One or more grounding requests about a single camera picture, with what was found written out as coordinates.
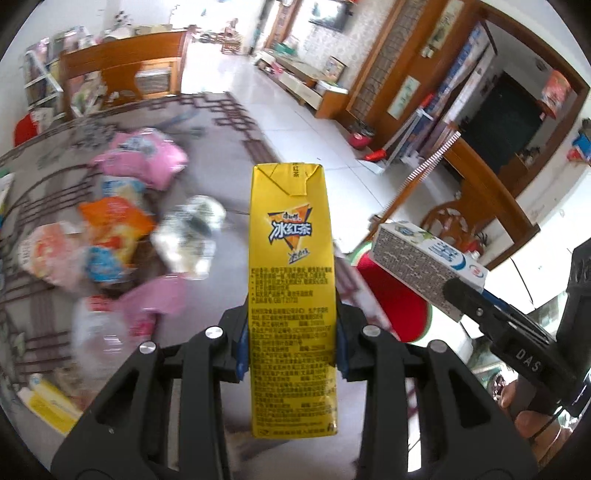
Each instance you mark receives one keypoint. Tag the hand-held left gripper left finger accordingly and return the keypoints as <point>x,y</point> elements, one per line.
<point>240,355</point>

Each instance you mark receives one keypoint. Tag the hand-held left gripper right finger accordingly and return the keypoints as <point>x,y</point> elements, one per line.
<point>340,355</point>

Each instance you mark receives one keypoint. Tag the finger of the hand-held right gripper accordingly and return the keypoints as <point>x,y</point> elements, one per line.
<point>508,327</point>

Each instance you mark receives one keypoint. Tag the red bin with green rim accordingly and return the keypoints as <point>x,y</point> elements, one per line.
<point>406,304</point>

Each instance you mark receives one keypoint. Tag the yellow drink carton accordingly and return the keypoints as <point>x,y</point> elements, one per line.
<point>291,277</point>

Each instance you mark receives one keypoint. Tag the white milk carton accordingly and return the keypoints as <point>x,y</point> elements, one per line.
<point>415,258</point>

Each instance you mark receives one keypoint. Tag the person's right hand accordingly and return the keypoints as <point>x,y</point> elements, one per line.
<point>535,427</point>

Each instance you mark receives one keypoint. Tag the small pink wrapper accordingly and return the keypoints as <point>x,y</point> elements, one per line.
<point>152,304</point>

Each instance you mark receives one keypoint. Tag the carved wooden chair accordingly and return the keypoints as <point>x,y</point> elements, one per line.
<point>445,226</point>

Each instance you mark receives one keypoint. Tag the crumpled clear plastic bottle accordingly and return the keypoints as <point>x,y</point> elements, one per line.
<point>189,240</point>

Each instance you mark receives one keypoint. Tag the orange snack bag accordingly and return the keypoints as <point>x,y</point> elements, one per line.
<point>115,230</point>

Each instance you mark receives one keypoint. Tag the white ribbed strip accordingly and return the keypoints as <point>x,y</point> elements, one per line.
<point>431,159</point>

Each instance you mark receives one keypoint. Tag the pale yellow carton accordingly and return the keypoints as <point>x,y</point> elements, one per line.
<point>53,406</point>

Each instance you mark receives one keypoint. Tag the white and blue snack bag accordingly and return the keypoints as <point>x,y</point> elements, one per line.
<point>122,189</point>

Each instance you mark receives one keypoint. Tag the pale pink and orange bag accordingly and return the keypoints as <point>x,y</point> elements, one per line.
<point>48,254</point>

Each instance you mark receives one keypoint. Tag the red basin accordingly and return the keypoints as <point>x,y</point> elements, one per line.
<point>362,137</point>

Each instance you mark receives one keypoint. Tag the large pink snack bag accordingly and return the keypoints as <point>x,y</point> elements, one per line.
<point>143,152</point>

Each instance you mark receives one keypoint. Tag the low television cabinet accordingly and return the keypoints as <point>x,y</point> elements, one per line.
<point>300,83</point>

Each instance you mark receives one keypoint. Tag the red stool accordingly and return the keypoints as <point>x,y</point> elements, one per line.
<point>25,131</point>

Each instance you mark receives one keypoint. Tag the wooden cabinet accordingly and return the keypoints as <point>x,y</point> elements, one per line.
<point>124,60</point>

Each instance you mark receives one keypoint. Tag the white shelf rack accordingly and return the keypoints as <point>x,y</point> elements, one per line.
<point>39,78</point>

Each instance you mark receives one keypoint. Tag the wall television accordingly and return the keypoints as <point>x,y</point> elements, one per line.
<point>328,14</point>

